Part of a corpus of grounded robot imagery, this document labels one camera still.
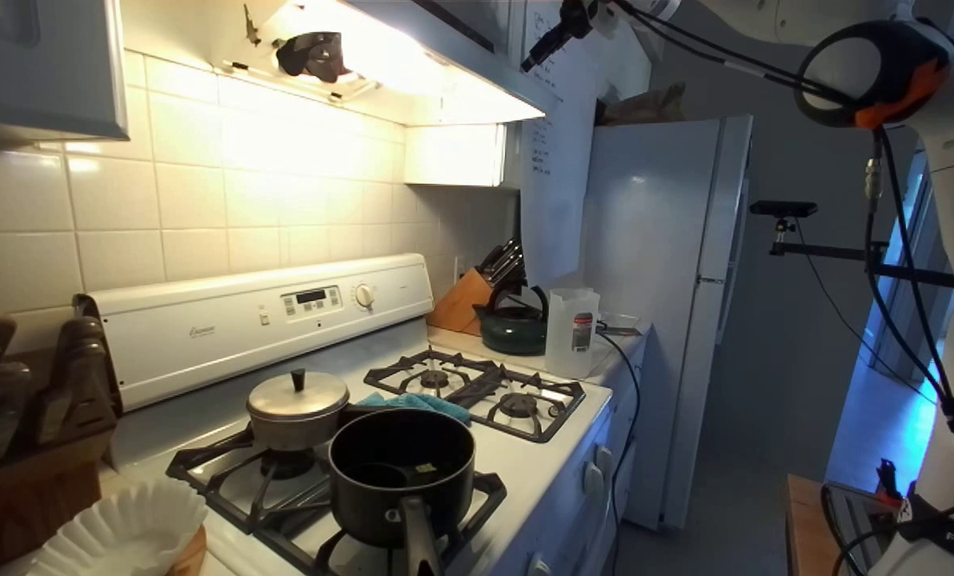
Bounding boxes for robot mounting platform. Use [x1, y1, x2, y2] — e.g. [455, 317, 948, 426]
[815, 458, 919, 576]

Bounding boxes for small steel pot with lid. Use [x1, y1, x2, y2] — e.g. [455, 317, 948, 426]
[243, 366, 351, 458]

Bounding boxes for black saucepan with handle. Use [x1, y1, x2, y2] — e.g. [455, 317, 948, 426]
[324, 408, 479, 576]

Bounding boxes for white upper wall cabinet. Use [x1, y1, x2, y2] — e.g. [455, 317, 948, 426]
[0, 0, 135, 141]

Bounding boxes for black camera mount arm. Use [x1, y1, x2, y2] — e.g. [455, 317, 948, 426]
[768, 217, 954, 291]

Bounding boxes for translucent plastic measuring jug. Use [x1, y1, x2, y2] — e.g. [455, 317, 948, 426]
[541, 284, 604, 384]

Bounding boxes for brown paper bag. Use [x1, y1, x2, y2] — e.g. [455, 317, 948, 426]
[595, 80, 689, 128]

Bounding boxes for black power cable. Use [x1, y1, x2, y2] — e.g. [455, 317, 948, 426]
[592, 322, 645, 576]

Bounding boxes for large wooden knife block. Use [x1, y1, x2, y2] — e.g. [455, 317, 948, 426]
[0, 312, 119, 570]

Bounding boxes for black stereo camera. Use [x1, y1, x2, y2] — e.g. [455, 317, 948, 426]
[744, 195, 822, 226]

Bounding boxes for stack of white coffee filters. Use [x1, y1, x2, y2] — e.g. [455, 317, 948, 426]
[25, 473, 211, 576]

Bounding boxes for white refrigerator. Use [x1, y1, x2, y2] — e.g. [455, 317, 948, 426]
[559, 112, 759, 536]

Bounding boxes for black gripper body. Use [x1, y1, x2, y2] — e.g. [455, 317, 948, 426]
[557, 0, 611, 41]

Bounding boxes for white range hood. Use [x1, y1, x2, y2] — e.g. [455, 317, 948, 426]
[119, 0, 559, 128]

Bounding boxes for blue cloth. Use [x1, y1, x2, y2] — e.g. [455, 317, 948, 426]
[351, 391, 474, 429]

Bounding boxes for black burner grate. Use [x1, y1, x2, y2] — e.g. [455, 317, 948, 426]
[165, 426, 510, 576]
[360, 347, 587, 444]

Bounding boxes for white paper sheet with writing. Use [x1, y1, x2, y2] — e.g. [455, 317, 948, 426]
[516, 0, 608, 287]

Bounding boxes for white drawer base cabinet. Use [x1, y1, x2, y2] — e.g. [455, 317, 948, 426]
[599, 323, 654, 525]

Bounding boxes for small white wall cabinet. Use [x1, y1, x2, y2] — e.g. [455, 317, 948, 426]
[401, 119, 523, 191]

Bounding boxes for dark green kettle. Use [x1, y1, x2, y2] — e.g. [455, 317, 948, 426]
[474, 284, 550, 358]

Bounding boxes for small wooden knife block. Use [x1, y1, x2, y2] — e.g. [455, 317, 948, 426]
[427, 237, 528, 338]

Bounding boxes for white gas range stove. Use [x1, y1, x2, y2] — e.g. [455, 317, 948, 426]
[72, 249, 625, 576]

